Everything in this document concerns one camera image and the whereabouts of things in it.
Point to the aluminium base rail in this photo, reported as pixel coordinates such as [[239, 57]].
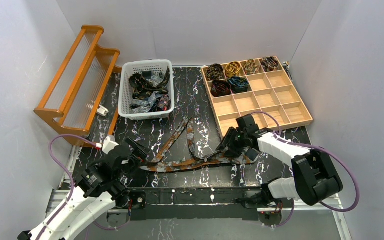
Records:
[[192, 202]]

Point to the rolled dark striped tie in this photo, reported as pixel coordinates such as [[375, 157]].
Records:
[[270, 64]]

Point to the dark red purple tie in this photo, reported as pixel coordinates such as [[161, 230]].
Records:
[[163, 103]]

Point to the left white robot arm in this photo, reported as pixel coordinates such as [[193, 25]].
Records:
[[76, 211]]

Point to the orange wooden rack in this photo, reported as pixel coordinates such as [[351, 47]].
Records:
[[70, 103]]

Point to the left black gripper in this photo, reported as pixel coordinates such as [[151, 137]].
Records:
[[137, 151]]

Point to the rolled brown multicolour tie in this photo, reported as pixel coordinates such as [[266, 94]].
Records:
[[250, 67]]

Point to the dark camouflage tie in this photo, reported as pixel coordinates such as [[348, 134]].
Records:
[[143, 88]]

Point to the rolled blue black tie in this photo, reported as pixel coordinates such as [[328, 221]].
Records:
[[238, 84]]

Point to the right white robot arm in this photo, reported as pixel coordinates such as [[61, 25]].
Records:
[[314, 179]]

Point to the grey blue tie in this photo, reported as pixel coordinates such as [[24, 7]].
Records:
[[144, 106]]

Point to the orange grey patterned tie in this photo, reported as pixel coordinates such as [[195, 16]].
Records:
[[159, 165]]

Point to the rolled yellow tie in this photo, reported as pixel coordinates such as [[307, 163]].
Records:
[[232, 69]]

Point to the rolled dark brown tie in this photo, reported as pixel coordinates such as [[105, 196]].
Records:
[[215, 72]]

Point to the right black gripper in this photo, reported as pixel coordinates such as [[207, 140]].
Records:
[[230, 140]]

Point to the wooden compartment tray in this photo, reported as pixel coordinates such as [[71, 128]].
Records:
[[272, 99]]

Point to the rolled dark red tie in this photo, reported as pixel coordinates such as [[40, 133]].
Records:
[[220, 88]]

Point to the white plastic basket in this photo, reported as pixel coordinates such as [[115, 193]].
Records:
[[150, 70]]

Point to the small white clip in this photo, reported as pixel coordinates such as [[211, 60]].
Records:
[[102, 111]]

